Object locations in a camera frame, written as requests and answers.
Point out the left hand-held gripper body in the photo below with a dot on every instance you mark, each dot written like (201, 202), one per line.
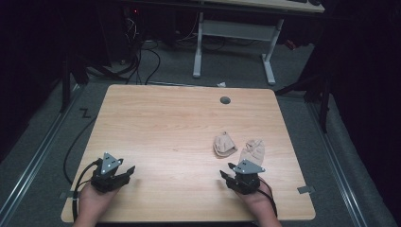
(107, 176)

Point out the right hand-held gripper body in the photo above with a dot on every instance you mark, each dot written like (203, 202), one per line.
(247, 181)

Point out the person's right hand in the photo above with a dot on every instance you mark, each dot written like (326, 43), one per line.
(260, 201)

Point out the person's left hand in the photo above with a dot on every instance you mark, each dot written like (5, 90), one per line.
(93, 201)

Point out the folded beige sock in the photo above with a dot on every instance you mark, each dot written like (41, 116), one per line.
(224, 145)

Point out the crumpled beige sock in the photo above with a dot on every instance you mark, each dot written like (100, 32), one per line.
(253, 153)

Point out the grey tape piece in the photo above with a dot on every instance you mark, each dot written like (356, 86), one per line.
(66, 195)
(305, 189)

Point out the white crumpled paper scrap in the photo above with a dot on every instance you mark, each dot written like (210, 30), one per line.
(222, 84)

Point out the black metal stand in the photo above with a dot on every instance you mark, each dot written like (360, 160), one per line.
(323, 101)
(65, 85)

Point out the red object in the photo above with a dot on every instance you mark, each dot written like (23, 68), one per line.
(290, 44)

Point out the light wooden desk top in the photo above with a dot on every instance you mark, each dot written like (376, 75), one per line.
(268, 4)

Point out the metal floor rail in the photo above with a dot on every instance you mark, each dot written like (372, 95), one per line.
(34, 164)
(337, 164)

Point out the white metal desk frame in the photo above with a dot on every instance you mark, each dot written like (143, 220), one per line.
(235, 31)

